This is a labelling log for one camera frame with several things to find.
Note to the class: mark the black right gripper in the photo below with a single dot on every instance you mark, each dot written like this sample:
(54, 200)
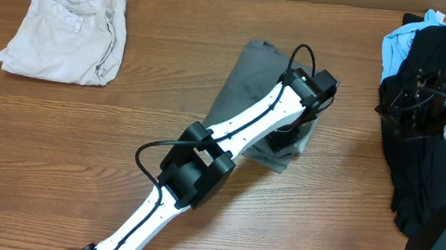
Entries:
(391, 112)

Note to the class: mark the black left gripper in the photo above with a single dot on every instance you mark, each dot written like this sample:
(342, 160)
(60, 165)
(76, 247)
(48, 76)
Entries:
(281, 137)

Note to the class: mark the grey shorts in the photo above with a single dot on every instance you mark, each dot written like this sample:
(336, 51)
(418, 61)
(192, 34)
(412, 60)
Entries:
(266, 92)

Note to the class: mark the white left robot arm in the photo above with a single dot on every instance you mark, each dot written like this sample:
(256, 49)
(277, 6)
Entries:
(203, 158)

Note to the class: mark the black garment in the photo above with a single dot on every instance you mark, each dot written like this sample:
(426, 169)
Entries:
(417, 166)

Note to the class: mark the light blue garment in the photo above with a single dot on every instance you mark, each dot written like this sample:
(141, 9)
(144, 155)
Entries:
(397, 44)

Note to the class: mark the beige folded shorts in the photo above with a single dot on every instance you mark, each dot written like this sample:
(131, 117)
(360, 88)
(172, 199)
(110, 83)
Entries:
(69, 41)

